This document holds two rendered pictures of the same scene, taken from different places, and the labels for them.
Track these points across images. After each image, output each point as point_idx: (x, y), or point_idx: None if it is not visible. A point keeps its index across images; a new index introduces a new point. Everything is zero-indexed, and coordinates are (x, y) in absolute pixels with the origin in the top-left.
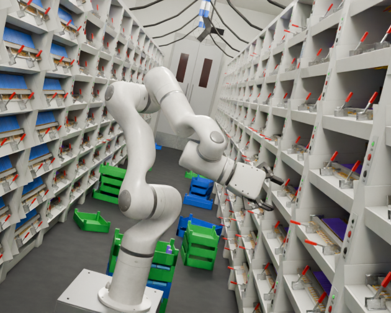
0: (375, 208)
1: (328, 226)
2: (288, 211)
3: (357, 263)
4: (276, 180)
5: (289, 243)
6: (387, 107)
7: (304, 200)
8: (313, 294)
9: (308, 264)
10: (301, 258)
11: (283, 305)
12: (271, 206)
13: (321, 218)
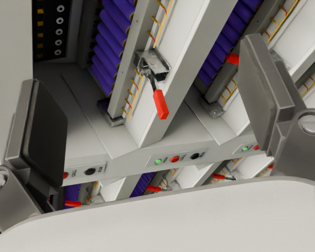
0: None
1: (125, 41)
2: (114, 197)
3: None
4: (37, 128)
5: (181, 148)
6: None
7: (84, 149)
8: (283, 14)
9: (196, 104)
10: (193, 118)
11: None
12: (256, 49)
13: (106, 102)
